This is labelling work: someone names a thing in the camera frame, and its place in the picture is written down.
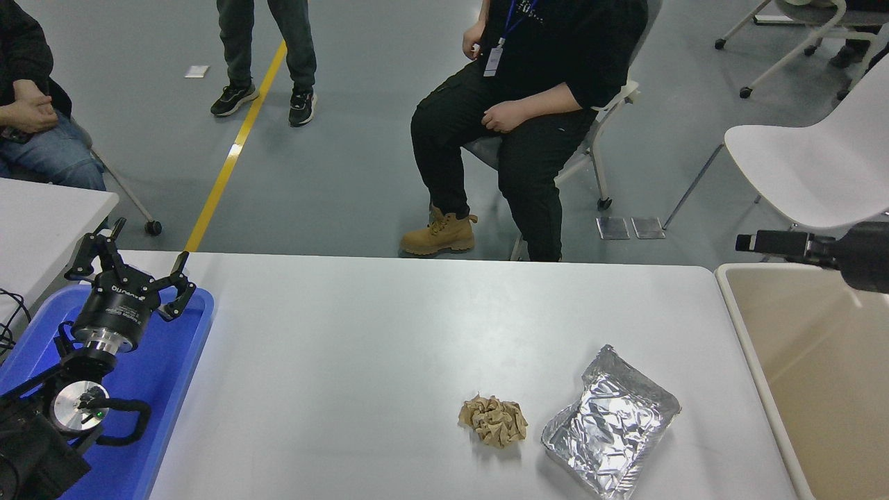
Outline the blue lanyard with badge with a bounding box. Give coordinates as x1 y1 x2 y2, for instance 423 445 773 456
483 0 541 78

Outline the thin black cable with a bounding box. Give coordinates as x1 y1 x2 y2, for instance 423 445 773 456
0 287 33 358

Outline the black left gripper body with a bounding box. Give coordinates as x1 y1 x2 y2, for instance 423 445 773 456
74 271 162 346

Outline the chair with caster legs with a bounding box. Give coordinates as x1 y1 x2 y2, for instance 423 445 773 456
73 118 163 235

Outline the person's right hand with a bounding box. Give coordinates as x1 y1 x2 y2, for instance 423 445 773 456
462 19 488 63
0 99 60 135

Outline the blue plastic tray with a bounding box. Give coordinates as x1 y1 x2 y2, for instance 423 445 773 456
0 283 216 500

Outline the white-framed rolling chair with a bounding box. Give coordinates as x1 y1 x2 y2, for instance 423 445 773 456
715 0 889 101

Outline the large pale bin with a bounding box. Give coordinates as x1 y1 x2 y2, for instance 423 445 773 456
715 262 889 500

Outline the grey padded office chair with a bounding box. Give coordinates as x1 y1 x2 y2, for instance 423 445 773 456
462 0 664 262

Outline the white side table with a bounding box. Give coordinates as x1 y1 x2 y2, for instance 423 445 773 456
0 177 120 333

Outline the white shell chair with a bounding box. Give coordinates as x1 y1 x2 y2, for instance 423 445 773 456
663 54 889 263

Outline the person's left hand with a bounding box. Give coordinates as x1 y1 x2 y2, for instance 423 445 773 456
481 101 533 135
11 79 53 106

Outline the tan paper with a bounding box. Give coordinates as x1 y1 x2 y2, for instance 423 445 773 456
458 394 529 449

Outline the silver foil tray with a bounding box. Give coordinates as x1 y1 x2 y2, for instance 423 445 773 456
541 344 683 500

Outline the person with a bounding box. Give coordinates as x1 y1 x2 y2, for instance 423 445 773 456
0 0 107 192
210 0 319 128
831 0 889 70
401 0 650 263

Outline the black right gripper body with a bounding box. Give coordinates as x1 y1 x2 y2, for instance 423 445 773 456
836 221 889 294

